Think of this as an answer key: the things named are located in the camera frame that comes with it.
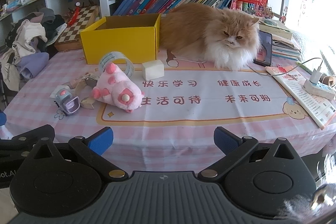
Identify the pile of clothes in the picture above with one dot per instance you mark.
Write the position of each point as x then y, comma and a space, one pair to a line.
28, 46

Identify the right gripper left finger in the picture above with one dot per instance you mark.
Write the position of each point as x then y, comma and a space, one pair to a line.
90, 150

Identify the orange and white cat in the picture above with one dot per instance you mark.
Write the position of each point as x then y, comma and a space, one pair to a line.
227, 38

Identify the pink plush toy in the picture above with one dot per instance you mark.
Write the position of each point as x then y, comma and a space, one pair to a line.
115, 88

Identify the beige smart watch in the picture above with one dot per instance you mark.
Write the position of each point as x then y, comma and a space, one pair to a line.
79, 84

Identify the white power strip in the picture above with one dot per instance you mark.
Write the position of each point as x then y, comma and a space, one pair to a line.
319, 89

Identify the wooden chess board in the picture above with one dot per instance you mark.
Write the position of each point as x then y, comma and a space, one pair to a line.
70, 39

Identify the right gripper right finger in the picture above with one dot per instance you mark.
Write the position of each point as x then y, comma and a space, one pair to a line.
236, 151

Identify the black smartphone leaning upright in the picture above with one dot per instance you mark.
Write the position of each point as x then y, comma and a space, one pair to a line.
264, 56

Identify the stack of books right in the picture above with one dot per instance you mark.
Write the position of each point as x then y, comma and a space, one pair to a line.
284, 44

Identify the yellow cardboard box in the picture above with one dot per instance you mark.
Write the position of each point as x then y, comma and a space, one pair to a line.
136, 36

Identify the clear packing tape roll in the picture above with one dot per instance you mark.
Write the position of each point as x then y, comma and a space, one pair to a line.
119, 59

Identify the open printed booklet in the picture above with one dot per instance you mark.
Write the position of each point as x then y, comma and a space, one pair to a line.
321, 110

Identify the white eraser block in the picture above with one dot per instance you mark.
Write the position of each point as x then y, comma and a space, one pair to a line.
153, 70

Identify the white charger plug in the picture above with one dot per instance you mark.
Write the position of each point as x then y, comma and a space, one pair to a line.
315, 76

